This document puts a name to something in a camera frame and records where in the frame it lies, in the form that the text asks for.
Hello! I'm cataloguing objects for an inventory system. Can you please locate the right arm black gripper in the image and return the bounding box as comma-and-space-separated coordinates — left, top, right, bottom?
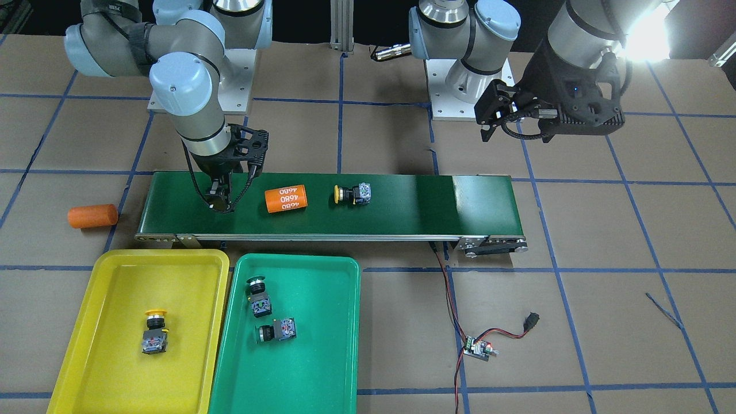
187, 124, 269, 213

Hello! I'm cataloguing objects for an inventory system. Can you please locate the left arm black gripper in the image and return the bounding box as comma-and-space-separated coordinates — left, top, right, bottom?
475, 40, 625, 143

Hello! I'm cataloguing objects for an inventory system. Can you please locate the orange printed cylinder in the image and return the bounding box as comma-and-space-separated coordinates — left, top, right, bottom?
264, 184, 308, 214

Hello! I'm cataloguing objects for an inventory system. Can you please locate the yellow push button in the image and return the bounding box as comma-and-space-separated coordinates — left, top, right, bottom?
140, 309, 169, 355
333, 182, 371, 205

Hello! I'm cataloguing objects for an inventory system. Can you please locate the plain orange cylinder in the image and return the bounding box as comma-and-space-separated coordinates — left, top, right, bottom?
67, 204, 119, 229

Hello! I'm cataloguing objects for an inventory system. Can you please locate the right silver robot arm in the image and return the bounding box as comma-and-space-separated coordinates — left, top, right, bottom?
64, 1, 273, 214

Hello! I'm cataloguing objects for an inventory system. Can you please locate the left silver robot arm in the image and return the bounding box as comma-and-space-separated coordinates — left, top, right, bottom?
408, 1, 659, 143

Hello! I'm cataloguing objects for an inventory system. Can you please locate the green conveyor belt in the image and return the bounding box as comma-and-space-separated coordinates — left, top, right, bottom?
136, 172, 528, 258

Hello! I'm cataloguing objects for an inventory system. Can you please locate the green plastic tray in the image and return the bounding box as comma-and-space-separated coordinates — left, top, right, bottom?
209, 254, 361, 413

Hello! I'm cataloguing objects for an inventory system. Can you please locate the yellow plastic tray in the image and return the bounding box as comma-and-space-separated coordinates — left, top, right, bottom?
48, 249, 229, 413

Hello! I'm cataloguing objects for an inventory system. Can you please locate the motor controller board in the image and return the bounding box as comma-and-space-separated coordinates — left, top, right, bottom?
462, 336, 499, 362

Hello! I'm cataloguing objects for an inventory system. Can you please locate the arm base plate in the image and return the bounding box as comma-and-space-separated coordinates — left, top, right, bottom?
148, 49, 258, 115
425, 59, 515, 122

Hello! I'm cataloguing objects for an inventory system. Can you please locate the aluminium frame post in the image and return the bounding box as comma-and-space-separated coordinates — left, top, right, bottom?
329, 0, 354, 54

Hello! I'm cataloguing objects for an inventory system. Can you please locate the black barrel connector cable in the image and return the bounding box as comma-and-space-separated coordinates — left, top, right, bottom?
431, 241, 541, 414

